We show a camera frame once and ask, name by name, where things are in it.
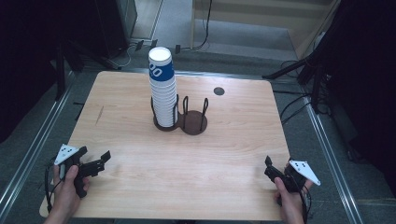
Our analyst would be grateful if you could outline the dark cabinet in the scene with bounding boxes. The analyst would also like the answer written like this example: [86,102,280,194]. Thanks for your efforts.
[92,0,138,59]

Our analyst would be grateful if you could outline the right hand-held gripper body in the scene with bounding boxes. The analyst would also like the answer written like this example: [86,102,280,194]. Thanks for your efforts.
[280,160,321,194]

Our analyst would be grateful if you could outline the white floor cable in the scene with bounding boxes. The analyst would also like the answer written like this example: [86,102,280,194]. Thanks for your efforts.
[113,42,138,68]

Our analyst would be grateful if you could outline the black hanging cable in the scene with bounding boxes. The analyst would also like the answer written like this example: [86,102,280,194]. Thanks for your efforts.
[180,0,215,52]

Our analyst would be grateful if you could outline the hand-held gripper black cable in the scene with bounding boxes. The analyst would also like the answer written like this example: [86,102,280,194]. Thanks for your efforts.
[297,183,313,224]
[44,158,64,215]

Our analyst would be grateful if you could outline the person's right hand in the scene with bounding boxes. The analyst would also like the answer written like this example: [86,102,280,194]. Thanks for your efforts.
[274,176,314,220]

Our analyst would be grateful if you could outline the black floor cables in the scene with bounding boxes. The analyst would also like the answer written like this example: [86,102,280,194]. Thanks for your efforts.
[273,89,313,126]

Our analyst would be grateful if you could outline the black tripod stand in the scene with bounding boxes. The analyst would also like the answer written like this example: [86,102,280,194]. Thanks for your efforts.
[54,38,123,101]
[261,0,344,115]

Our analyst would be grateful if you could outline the person's left hand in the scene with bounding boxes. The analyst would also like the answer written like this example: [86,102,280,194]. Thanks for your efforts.
[50,164,92,217]

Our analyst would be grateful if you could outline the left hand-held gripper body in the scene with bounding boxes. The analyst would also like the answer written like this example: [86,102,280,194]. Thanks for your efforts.
[53,144,89,199]

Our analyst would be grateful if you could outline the left hand-held gripper black cable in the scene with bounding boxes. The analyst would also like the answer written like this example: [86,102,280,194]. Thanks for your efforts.
[44,158,64,215]

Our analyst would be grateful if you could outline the right hand-held gripper black cable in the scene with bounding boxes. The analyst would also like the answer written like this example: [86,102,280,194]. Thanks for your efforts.
[297,183,313,224]

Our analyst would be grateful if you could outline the beige wooden platform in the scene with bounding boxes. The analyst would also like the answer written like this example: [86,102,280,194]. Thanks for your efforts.
[190,0,341,61]

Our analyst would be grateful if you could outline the dark brown cup holder rack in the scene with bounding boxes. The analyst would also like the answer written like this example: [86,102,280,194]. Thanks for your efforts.
[150,93,209,136]

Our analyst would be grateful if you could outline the stack of white paper cups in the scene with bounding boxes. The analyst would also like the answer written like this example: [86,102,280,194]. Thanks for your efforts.
[148,77,179,128]

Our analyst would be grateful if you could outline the metal floor rail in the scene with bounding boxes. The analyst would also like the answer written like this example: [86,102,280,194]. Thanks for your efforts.
[0,70,77,214]
[304,95,365,224]

